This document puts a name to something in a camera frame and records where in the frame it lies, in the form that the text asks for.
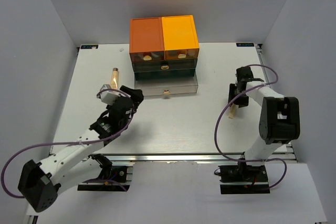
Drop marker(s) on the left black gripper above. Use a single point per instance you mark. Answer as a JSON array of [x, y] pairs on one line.
[[136, 95]]

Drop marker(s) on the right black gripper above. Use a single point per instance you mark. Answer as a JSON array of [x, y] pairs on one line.
[[242, 103]]

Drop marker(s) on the beige concealer tube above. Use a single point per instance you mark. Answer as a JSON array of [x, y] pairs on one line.
[[114, 81], [232, 111]]

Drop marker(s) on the clear bottom cabinet drawer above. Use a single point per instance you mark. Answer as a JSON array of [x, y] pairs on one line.
[[167, 87]]

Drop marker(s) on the clear yellow box drawer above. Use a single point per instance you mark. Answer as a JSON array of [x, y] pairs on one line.
[[181, 54]]

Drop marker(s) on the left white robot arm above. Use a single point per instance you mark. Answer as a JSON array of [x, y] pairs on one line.
[[42, 182]]

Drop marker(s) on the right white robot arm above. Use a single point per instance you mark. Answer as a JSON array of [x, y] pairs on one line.
[[279, 121]]

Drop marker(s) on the dark teal drawer cabinet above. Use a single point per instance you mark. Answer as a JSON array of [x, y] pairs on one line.
[[164, 69]]

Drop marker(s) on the dark orange drawer box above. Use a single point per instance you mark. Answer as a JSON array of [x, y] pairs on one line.
[[146, 35]]

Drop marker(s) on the yellow drawer box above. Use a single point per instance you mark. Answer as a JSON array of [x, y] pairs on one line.
[[179, 32]]

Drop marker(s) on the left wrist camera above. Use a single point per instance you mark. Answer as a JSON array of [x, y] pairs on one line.
[[106, 95]]

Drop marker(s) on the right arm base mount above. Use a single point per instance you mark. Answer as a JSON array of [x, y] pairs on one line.
[[242, 179]]

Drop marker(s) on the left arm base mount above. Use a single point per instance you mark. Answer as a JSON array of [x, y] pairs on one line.
[[112, 178]]

